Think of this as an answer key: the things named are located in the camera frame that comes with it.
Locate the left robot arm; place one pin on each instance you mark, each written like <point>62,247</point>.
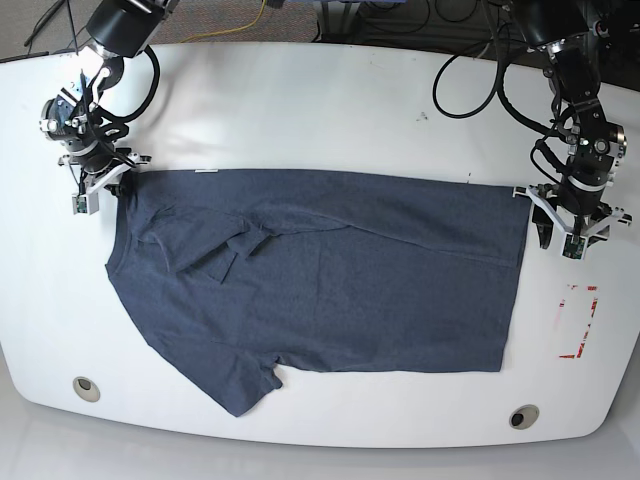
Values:
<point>191,212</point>

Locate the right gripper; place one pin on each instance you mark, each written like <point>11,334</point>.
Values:
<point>96,166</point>

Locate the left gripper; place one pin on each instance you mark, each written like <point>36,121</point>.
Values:
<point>565,208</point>

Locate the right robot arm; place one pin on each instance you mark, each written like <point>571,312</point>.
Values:
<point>75,118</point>

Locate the table cable grommet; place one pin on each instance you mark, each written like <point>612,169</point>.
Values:
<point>86,389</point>
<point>524,417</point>

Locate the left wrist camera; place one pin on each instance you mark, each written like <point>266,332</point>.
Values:
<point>574,246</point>

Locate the left table cable grommet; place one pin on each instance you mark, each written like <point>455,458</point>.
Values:
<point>86,389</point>

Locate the red tape rectangle marking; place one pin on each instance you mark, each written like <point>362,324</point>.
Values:
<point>573,323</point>

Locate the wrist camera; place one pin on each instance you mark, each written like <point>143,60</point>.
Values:
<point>574,246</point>
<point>86,204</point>

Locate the right table cable grommet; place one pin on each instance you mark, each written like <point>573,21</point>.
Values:
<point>524,417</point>

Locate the dark blue t-shirt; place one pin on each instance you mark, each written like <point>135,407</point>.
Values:
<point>327,302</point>

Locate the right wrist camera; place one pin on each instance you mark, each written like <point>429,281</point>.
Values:
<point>86,204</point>

